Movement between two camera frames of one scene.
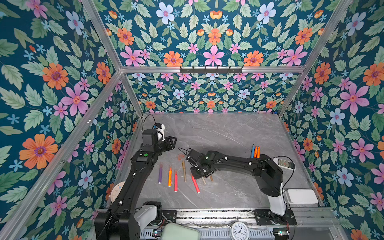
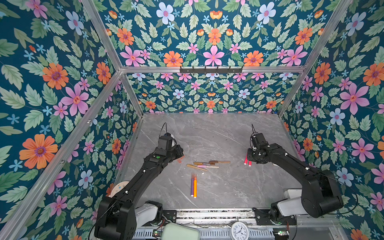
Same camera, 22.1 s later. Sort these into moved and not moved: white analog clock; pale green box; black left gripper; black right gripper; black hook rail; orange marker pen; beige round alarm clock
Moved: orange marker pen; black left gripper; black right gripper
Not moved: pale green box; black hook rail; beige round alarm clock; white analog clock
